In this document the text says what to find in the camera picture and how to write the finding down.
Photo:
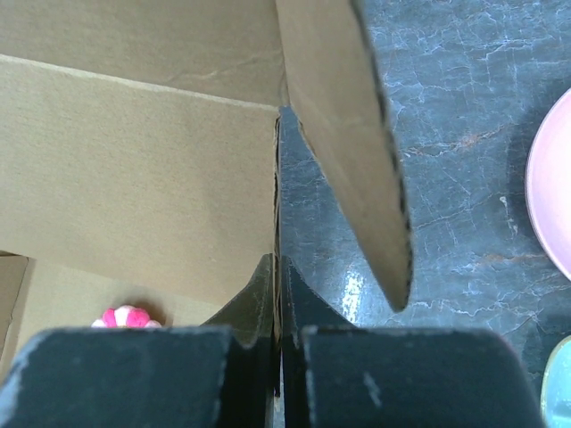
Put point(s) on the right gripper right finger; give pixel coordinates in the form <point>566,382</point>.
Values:
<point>339,375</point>

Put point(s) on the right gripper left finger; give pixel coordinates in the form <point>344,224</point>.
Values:
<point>220,374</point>

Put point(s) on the pink flower toy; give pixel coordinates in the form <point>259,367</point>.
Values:
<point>125,317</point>

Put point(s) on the large cardboard box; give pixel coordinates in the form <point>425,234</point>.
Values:
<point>139,153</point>

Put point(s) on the mint rectangular plate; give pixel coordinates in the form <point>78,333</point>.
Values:
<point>556,387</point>

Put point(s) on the pink round plate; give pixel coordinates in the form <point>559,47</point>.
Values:
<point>547,184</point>

